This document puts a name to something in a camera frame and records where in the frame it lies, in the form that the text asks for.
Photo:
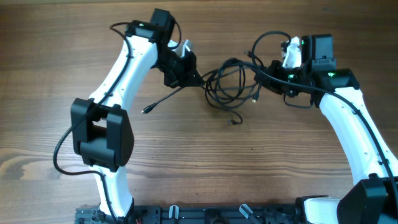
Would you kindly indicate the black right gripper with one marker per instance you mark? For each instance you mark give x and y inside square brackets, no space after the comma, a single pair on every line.
[273,84]

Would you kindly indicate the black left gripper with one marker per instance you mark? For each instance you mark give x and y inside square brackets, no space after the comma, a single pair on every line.
[188,76]

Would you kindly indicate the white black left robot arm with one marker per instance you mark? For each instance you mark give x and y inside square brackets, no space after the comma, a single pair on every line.
[102,133]

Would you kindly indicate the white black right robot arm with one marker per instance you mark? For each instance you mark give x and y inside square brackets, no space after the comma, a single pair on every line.
[308,66]

